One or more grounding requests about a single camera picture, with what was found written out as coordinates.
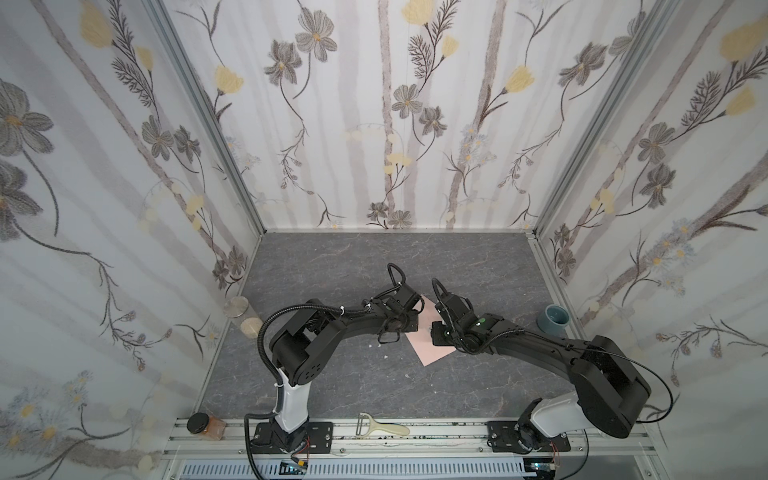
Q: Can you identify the amber jar with black lid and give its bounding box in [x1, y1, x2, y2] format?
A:
[186, 412, 227, 441]

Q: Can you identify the cream vegetable peeler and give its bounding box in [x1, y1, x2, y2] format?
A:
[355, 412, 410, 438]

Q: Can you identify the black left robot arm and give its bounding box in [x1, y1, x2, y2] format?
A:
[244, 282, 425, 455]

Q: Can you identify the pink paper envelope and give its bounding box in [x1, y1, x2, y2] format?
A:
[406, 297, 455, 366]

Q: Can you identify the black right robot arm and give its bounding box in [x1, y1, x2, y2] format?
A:
[431, 278, 652, 454]

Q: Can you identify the teal ceramic cup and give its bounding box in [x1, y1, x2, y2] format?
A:
[536, 304, 571, 336]

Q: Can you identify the aluminium mounting rail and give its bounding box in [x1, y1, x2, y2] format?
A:
[158, 418, 670, 479]

